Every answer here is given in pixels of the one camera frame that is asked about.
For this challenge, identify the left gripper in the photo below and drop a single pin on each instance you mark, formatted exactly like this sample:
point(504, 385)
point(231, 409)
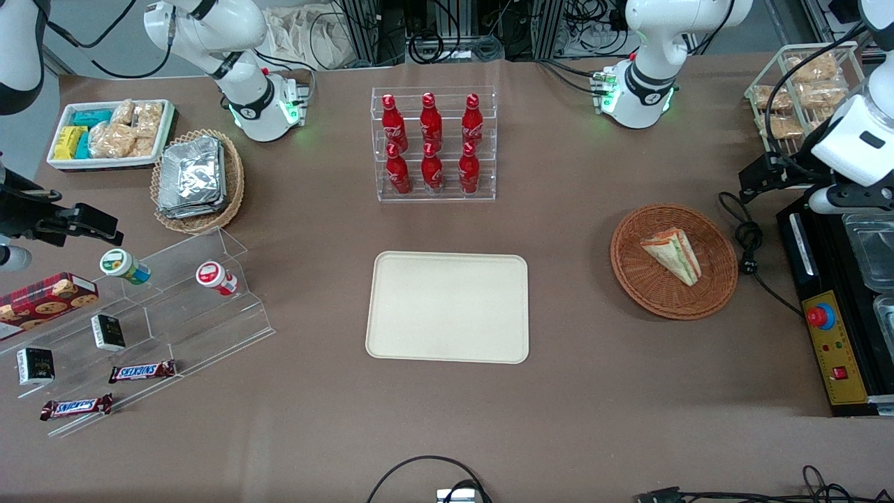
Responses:
point(803, 168)

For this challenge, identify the triangular sandwich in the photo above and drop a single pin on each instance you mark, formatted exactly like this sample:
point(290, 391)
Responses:
point(674, 255)

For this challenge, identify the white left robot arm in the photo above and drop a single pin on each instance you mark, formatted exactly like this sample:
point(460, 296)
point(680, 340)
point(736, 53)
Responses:
point(646, 63)

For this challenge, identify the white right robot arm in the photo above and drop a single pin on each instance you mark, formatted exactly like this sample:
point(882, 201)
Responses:
point(244, 91)

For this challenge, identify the white rectangular snack tray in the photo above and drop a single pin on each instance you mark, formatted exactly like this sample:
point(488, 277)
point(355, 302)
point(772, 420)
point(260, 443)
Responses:
point(105, 163)

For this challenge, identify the oval light wicker basket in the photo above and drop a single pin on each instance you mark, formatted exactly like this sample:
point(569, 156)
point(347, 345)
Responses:
point(234, 188)

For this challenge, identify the round brown wicker basket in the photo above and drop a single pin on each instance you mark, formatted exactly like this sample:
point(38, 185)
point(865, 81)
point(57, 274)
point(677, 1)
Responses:
point(642, 290)

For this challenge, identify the beige plastic tray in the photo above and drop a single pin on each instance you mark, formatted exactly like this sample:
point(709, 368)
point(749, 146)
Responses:
point(447, 307)

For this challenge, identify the bagged brown snack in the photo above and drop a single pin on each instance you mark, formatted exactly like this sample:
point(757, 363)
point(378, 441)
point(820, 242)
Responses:
point(814, 66)
point(781, 127)
point(824, 94)
point(772, 98)

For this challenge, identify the green lid yogurt cup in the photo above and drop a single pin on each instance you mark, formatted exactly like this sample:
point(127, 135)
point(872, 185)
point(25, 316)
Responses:
point(122, 265)

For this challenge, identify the yellow snack packet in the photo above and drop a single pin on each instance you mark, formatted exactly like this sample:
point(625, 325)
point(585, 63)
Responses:
point(68, 143)

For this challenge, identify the teal snack packet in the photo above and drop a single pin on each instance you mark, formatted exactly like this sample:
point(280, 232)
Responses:
point(83, 147)
point(92, 117)

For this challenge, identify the clear bag of rice crackers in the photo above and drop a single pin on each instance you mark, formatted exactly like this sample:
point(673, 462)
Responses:
point(148, 119)
point(123, 112)
point(144, 147)
point(112, 140)

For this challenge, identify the red tartan cookie box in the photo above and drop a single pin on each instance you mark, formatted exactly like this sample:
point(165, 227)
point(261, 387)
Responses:
point(42, 304)

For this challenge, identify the stack of silver foil packs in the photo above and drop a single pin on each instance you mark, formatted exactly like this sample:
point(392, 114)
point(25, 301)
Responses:
point(192, 178)

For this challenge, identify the small black box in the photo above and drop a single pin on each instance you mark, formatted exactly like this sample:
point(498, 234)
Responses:
point(35, 366)
point(108, 332)

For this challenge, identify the black appliance with yellow panel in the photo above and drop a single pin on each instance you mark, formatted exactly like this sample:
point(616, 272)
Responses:
point(831, 279)

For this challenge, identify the red lid yogurt cup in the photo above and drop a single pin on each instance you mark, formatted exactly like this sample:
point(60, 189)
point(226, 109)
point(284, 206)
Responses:
point(213, 276)

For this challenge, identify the large clear glass container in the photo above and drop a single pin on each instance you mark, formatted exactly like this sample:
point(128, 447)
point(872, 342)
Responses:
point(873, 251)

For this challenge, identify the clear acrylic stepped shelf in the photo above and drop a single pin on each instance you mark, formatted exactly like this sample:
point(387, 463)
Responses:
point(202, 328)

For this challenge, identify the red emergency stop button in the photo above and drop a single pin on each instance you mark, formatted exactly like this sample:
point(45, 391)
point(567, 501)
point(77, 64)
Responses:
point(821, 316)

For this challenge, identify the brown snickers bar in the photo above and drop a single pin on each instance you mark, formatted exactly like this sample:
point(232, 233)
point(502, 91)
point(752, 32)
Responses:
point(77, 406)
point(143, 372)

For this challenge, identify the small clear glass container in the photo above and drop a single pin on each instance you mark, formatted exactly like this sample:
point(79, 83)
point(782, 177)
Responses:
point(885, 318)

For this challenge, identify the white cloth bag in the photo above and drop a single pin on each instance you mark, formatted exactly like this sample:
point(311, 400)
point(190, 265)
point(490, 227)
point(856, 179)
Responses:
point(307, 38)

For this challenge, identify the red cola bottle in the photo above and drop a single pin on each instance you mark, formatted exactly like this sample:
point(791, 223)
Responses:
point(469, 173)
point(393, 126)
point(398, 175)
point(431, 122)
point(432, 173)
point(473, 122)

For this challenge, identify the clear acrylic bottle rack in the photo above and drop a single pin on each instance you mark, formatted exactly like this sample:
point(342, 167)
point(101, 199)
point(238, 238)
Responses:
point(447, 198)

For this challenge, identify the small silver device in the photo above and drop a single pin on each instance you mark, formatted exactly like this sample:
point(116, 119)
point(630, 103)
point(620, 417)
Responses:
point(457, 496)

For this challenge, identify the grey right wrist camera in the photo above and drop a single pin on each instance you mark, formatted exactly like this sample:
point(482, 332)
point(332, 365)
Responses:
point(12, 258)

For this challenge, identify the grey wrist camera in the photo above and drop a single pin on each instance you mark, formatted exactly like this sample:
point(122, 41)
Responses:
point(848, 198)
point(12, 258)

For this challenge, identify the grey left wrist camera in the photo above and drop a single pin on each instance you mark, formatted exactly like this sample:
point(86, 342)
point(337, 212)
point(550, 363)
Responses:
point(848, 198)

